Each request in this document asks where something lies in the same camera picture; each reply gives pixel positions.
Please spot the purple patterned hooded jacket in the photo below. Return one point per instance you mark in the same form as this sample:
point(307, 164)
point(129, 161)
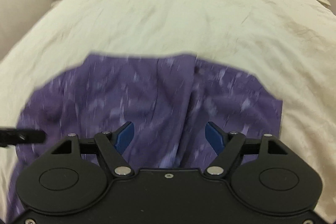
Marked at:
point(169, 100)

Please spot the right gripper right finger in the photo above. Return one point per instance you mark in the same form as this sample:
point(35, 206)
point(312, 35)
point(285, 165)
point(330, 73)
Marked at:
point(227, 146)

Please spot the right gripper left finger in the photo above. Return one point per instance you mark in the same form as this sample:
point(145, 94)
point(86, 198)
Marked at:
point(111, 146)

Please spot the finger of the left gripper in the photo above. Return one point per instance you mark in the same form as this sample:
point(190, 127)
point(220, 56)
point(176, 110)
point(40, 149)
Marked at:
point(14, 136)

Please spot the cream bedspread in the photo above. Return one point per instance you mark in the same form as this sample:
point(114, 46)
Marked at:
point(289, 45)

